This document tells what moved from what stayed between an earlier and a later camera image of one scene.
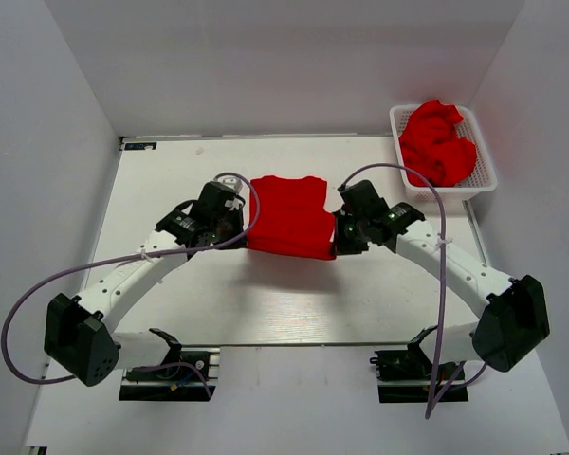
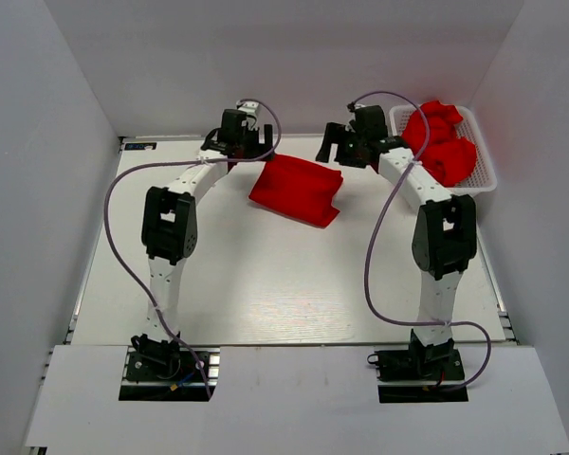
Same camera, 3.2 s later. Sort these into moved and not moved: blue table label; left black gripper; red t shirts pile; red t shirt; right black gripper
Moved: red t shirt; left black gripper; right black gripper
Not moved: red t shirts pile; blue table label
